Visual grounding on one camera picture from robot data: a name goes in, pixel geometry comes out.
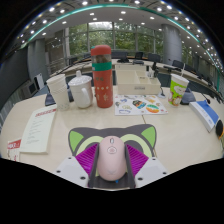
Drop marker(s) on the green printed paper cup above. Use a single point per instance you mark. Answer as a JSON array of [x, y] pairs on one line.
[[176, 91]]

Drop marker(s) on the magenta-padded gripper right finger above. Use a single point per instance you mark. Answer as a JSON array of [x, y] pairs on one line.
[[136, 159]]

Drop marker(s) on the white floor cabinet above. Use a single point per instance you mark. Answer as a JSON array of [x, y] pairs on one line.
[[39, 81]]

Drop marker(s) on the white lidded ceramic mug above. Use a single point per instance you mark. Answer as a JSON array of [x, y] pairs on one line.
[[81, 93]]

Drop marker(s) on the cat face mouse pad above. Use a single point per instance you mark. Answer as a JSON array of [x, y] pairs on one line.
[[110, 131]]

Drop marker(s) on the pale yellow paper booklet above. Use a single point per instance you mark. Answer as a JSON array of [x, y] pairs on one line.
[[38, 130]]

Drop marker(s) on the grey box appliance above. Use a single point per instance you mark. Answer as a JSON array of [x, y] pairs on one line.
[[30, 89]]

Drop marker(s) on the pink computer mouse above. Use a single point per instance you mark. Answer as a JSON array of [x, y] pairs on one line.
[[111, 160]]

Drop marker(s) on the colourful sticker sheet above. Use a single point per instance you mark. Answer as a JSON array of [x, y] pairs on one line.
[[140, 105]]

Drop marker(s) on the blue and white book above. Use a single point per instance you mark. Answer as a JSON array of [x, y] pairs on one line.
[[204, 115]]

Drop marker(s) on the white cardboard box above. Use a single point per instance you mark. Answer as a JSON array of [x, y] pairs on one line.
[[138, 88]]

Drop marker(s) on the black-headed handheld microphone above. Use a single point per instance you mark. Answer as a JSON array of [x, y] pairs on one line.
[[219, 128]]

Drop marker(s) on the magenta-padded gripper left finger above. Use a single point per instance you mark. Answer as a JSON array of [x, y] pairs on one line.
[[86, 158]]

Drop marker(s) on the stacked white paper cups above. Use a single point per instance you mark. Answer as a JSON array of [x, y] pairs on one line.
[[59, 93]]

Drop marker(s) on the red and white magazine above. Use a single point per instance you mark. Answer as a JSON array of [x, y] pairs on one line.
[[14, 150]]

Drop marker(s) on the red bottle with green band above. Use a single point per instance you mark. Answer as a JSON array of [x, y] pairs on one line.
[[102, 86]]

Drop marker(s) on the long curved conference table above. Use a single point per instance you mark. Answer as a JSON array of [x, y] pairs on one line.
[[166, 65]]

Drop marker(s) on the ceiling lights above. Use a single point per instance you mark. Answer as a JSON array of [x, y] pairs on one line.
[[123, 12]]

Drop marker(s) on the dark office chairs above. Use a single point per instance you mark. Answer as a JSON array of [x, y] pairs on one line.
[[153, 57]]

